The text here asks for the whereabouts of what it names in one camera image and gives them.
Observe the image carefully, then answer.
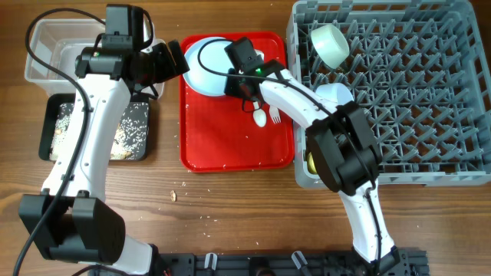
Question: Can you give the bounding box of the black rectangular tray bin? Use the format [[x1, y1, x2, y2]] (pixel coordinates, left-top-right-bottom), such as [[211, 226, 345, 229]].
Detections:
[[38, 94, 150, 161]]

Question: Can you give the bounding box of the light blue plate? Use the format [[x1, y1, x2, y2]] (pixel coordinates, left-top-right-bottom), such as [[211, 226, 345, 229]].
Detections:
[[182, 36, 265, 97]]

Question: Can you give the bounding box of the white plastic fork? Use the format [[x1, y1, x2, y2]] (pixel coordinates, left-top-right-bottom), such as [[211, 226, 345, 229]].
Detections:
[[269, 106, 282, 124]]

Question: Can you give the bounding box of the light blue bowl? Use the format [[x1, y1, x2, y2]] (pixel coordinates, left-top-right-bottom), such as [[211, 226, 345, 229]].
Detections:
[[315, 83, 354, 105]]

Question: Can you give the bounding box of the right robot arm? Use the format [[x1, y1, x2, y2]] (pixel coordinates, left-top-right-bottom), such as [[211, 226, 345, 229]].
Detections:
[[225, 38, 396, 275]]

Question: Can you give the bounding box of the clear plastic waste bin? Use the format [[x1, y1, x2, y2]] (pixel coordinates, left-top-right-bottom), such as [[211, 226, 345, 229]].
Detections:
[[24, 18, 166, 100]]

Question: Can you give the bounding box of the yellow plastic cup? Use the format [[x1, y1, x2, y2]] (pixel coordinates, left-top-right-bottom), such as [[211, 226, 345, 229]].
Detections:
[[306, 152, 318, 175]]

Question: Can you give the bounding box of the grey dishwasher rack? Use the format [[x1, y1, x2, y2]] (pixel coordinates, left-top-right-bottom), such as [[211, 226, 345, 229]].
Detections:
[[286, 1, 490, 186]]

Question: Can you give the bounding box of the food scraps and rice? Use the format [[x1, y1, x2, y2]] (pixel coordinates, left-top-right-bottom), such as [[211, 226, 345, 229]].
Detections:
[[48, 102, 150, 161]]

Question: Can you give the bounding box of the red serving tray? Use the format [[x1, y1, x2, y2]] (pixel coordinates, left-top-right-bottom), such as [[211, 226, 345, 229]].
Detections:
[[179, 30, 295, 173]]

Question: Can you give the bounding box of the food crumb on table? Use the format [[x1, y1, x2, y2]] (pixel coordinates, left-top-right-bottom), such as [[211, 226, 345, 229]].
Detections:
[[170, 190, 177, 202]]

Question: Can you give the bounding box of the white plastic spoon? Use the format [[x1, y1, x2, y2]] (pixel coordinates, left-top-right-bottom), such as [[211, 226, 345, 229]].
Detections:
[[252, 101, 267, 127]]

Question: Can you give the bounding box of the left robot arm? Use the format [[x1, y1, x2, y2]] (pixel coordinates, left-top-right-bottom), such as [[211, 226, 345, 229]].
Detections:
[[18, 4, 189, 275]]

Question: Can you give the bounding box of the green bowl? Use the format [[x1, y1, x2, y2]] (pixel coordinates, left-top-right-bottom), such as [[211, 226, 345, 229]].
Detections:
[[311, 24, 350, 69]]

